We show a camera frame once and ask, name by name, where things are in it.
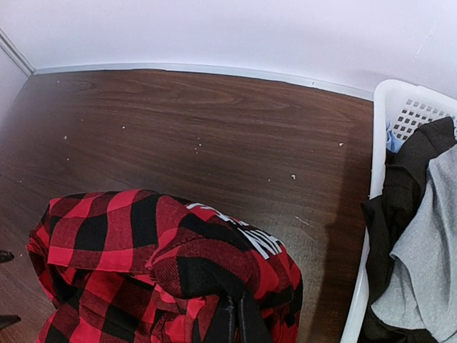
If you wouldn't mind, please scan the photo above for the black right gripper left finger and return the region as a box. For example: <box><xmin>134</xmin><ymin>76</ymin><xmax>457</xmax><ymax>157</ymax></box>
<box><xmin>210</xmin><ymin>297</ymin><xmax>236</xmax><ymax>343</ymax></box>

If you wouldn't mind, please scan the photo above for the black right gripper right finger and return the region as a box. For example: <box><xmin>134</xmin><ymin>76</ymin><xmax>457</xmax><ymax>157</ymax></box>
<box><xmin>238</xmin><ymin>292</ymin><xmax>270</xmax><ymax>343</ymax></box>

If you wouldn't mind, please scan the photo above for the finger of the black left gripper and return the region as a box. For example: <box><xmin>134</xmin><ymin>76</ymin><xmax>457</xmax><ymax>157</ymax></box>
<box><xmin>0</xmin><ymin>314</ymin><xmax>21</xmax><ymax>330</ymax></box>
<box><xmin>0</xmin><ymin>250</ymin><xmax>14</xmax><ymax>264</ymax></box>

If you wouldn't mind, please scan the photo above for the red black plaid shirt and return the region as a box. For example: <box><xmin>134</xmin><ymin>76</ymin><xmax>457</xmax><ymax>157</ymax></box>
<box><xmin>27</xmin><ymin>189</ymin><xmax>303</xmax><ymax>342</ymax></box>

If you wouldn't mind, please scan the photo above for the grey shirt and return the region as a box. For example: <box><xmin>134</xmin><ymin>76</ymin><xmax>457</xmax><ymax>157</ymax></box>
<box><xmin>371</xmin><ymin>147</ymin><xmax>456</xmax><ymax>342</ymax></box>

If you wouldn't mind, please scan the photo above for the light blue shirt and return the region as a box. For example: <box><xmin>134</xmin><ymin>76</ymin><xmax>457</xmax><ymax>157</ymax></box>
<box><xmin>386</xmin><ymin>119</ymin><xmax>403</xmax><ymax>154</ymax></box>

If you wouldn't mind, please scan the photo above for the white plastic laundry basket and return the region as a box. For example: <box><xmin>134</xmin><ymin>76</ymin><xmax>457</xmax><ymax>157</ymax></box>
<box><xmin>342</xmin><ymin>80</ymin><xmax>456</xmax><ymax>342</ymax></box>

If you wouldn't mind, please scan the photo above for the aluminium corner post left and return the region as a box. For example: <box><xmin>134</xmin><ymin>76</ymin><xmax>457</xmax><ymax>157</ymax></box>
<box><xmin>0</xmin><ymin>29</ymin><xmax>36</xmax><ymax>76</ymax></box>

